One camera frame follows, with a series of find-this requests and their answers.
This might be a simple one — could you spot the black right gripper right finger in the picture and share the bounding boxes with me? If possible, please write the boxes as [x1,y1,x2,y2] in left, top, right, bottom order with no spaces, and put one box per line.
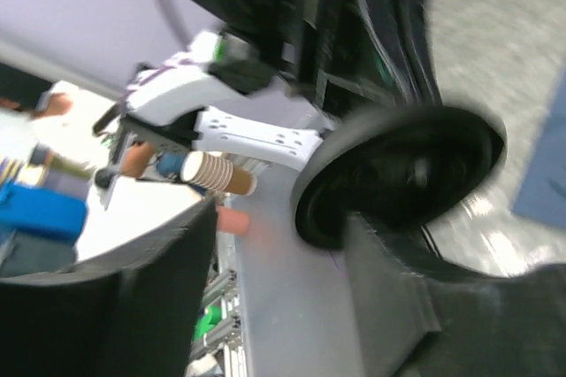
[344,213,565,376]

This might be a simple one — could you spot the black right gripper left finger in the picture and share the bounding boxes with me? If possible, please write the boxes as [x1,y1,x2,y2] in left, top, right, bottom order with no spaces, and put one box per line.
[1,199,217,376]

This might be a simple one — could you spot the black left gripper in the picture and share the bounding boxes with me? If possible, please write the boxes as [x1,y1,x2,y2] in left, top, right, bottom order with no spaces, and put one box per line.
[193,0,440,116]

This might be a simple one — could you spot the black cup lid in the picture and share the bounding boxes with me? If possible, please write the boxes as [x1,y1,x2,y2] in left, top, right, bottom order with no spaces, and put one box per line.
[291,105,507,250]

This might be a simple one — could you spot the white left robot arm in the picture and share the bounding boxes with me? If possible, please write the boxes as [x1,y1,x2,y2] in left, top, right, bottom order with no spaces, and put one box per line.
[93,0,440,169]

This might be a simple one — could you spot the stacked brown paper cups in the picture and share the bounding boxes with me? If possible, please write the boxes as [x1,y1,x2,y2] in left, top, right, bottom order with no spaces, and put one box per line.
[180,151,256,196]

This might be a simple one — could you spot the blue letter placemat cloth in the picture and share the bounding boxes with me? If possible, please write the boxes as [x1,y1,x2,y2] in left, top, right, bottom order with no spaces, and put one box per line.
[512,76,565,228]

